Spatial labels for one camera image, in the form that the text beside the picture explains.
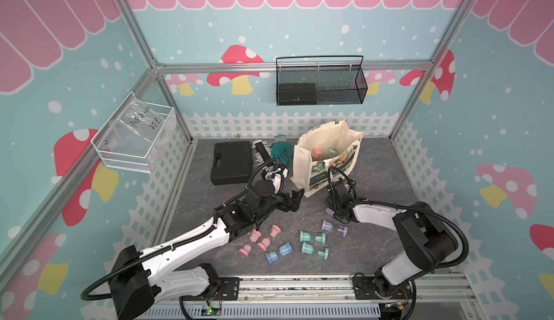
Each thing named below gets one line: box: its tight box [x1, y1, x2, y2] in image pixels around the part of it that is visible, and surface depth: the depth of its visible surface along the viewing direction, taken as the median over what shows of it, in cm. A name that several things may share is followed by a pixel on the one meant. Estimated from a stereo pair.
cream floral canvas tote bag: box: [289, 119, 364, 198], surface depth 93 cm
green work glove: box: [271, 134, 293, 166], surface depth 117 cm
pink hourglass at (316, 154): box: [311, 148, 323, 162], surface depth 101 cm
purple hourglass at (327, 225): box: [321, 219, 349, 238], surface depth 88 cm
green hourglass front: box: [301, 241, 330, 261], surface depth 82 cm
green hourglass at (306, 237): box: [299, 230, 327, 245], surface depth 85 cm
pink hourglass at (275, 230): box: [256, 224, 282, 248], surface depth 87 cm
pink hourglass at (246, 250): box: [238, 244, 252, 258], surface depth 82 cm
